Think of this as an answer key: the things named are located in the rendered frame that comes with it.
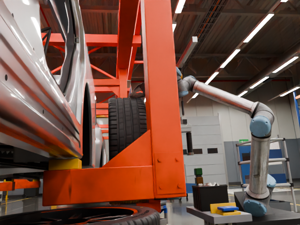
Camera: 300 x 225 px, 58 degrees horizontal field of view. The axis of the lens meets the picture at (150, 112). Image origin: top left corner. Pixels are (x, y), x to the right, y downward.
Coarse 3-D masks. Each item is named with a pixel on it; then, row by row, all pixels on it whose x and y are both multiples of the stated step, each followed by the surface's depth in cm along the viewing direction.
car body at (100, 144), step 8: (96, 128) 470; (96, 136) 459; (96, 144) 451; (104, 144) 757; (96, 152) 447; (104, 152) 752; (96, 160) 445; (104, 160) 731; (8, 168) 398; (16, 168) 398; (24, 168) 398; (0, 176) 427; (8, 176) 437; (16, 176) 507; (24, 176) 461; (32, 176) 466; (40, 176) 668
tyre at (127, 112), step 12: (108, 108) 167; (120, 108) 166; (132, 108) 167; (144, 108) 168; (108, 120) 160; (120, 120) 160; (132, 120) 161; (144, 120) 161; (108, 132) 157; (120, 132) 156; (132, 132) 158; (144, 132) 158; (120, 144) 154
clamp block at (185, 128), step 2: (182, 124) 176; (184, 124) 177; (186, 124) 177; (188, 124) 177; (190, 124) 177; (182, 126) 176; (184, 126) 176; (186, 126) 176; (188, 126) 177; (190, 126) 177; (182, 128) 176; (184, 128) 176; (186, 128) 176; (188, 128) 176; (190, 128) 176; (182, 130) 175; (184, 130) 176; (186, 130) 176; (188, 130) 176; (190, 130) 176; (182, 132) 178; (184, 132) 178; (186, 132) 179
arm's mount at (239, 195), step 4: (236, 192) 218; (240, 192) 218; (244, 192) 219; (236, 196) 214; (240, 196) 215; (236, 200) 214; (240, 200) 211; (236, 204) 214; (240, 204) 208; (240, 208) 208; (268, 208) 208; (268, 212) 204; (272, 212) 205; (252, 216) 200
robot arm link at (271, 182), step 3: (267, 177) 198; (270, 177) 199; (267, 180) 195; (270, 180) 195; (273, 180) 196; (267, 183) 192; (270, 183) 192; (273, 183) 193; (267, 186) 191; (270, 186) 191; (273, 186) 192; (270, 189) 193; (273, 189) 196; (270, 192) 191
